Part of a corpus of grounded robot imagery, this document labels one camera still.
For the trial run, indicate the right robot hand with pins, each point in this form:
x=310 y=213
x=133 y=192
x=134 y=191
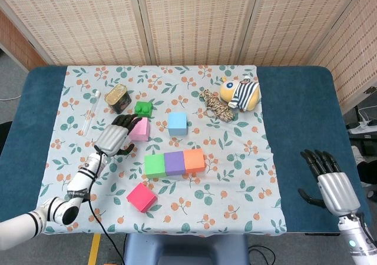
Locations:
x=335 y=191

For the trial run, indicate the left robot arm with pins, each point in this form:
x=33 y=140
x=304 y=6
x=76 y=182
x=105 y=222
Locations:
x=79 y=182

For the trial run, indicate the floral fruit print tablecloth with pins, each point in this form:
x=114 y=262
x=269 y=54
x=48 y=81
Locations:
x=235 y=165

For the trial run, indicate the green foam cube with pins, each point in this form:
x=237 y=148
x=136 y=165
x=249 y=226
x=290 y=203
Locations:
x=154 y=165

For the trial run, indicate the pink foam cube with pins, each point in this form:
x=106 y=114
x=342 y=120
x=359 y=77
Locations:
x=141 y=131

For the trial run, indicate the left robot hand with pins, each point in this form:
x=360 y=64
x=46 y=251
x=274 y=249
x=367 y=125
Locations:
x=113 y=138

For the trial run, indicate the yellow plush toy striped shirt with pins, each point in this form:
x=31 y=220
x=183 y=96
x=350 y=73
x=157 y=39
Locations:
x=244 y=92

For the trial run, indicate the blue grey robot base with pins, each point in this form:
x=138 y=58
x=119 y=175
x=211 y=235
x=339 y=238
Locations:
x=188 y=250

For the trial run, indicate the green toy building brick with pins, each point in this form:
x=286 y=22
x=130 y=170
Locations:
x=144 y=109

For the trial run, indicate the dark green tin can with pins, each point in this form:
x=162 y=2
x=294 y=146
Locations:
x=117 y=98

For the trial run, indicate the woven folding screen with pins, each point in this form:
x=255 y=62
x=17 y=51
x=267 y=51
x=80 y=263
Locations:
x=191 y=20

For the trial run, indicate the white power strip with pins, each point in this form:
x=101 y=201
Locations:
x=363 y=128

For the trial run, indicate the orange foam cube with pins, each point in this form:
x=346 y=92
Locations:
x=193 y=160

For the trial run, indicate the clear glass test tube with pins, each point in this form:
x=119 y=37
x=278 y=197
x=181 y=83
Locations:
x=91 y=112

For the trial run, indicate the light blue foam cube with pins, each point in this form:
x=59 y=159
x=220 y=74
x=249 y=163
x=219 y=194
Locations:
x=177 y=122

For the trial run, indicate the crimson red foam cube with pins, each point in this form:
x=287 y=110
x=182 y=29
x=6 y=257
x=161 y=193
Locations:
x=141 y=197

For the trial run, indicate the purple foam cube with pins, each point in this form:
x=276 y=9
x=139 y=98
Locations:
x=174 y=162

